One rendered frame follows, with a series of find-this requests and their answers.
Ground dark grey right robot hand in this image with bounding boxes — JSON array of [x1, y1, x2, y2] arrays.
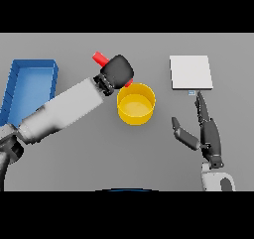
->
[[171, 90, 224, 170]]

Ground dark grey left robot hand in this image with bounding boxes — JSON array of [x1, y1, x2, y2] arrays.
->
[[92, 54, 135, 97]]

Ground pale square measuring scale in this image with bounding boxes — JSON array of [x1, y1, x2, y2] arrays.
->
[[169, 55, 214, 96]]

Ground yellow bowl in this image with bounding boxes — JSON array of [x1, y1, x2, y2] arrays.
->
[[116, 82, 157, 126]]

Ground blue tray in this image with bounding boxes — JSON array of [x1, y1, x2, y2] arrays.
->
[[0, 59, 60, 128]]

